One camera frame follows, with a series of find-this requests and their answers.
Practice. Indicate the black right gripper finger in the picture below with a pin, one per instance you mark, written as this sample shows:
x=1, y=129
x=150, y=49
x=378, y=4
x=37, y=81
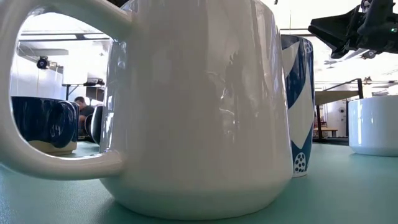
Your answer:
x=339, y=29
x=341, y=53

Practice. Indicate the white mug pink inside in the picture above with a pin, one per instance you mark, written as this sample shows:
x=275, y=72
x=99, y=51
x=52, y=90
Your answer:
x=373, y=127

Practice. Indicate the white mug blue floral pattern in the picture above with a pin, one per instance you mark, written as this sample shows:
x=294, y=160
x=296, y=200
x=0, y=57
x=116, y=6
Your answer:
x=300, y=124

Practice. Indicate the white mug olive green inside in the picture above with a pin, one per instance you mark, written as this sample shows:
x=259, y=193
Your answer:
x=192, y=124

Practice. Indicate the dark blue mug cream base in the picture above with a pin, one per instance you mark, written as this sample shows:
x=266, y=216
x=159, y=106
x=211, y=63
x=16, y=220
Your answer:
x=40, y=121

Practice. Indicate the wooden background bench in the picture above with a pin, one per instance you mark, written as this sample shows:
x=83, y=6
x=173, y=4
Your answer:
x=326, y=129

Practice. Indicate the green table mat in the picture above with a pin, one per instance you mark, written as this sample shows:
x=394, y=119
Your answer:
x=342, y=193

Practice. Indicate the person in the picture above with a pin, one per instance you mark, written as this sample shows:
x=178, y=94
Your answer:
x=85, y=110

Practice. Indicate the black aluminium table frame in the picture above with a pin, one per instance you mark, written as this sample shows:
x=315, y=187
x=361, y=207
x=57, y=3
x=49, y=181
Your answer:
x=332, y=141

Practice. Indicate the black ceiling camera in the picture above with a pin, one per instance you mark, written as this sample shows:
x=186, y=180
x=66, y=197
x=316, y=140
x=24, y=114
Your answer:
x=42, y=62

